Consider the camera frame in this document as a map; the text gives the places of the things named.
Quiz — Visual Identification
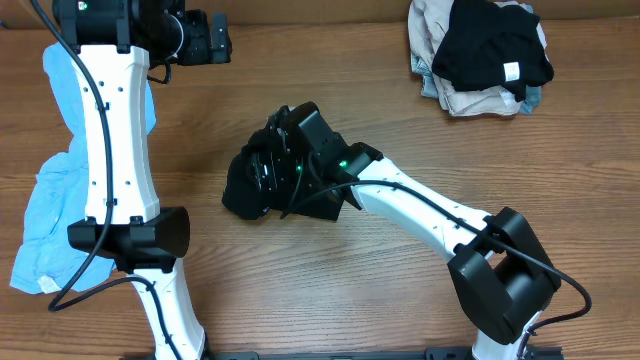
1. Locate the light blue t-shirt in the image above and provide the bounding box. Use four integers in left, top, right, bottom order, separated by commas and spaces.
10, 44, 160, 294

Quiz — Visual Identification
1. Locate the folded black garment with tag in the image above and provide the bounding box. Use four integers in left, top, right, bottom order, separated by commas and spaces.
432, 0, 554, 102

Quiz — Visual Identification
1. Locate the black t-shirt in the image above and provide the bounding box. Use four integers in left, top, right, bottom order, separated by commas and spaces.
222, 102, 367, 221

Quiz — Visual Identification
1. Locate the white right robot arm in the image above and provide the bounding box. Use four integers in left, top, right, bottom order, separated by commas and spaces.
243, 102, 560, 359

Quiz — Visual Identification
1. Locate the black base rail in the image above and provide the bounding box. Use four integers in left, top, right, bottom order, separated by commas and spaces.
214, 344, 564, 360

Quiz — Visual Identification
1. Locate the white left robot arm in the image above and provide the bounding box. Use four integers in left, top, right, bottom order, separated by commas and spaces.
46, 0, 232, 359

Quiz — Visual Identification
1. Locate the folded beige garment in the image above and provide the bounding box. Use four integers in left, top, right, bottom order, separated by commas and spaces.
407, 0, 526, 117

